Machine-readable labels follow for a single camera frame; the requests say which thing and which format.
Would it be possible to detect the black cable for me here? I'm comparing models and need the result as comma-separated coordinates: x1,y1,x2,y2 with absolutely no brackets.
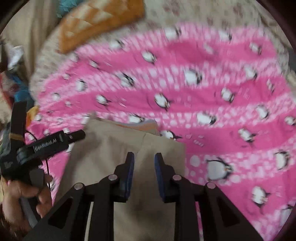
24,131,52,190

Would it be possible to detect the beige jacket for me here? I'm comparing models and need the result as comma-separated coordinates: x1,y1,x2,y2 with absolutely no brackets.
56,118,185,240

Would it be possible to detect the person's left hand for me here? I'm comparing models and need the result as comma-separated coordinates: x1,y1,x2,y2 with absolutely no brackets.
0,173,54,232

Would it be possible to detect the pink penguin print quilt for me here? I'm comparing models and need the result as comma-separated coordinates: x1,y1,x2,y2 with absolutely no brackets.
27,23,295,240

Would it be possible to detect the orange quilted cushion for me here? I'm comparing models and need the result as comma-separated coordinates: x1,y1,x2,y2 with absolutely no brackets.
59,0,145,54

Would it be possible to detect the blue plastic bag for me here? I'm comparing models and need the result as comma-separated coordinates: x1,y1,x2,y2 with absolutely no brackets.
9,74,35,111

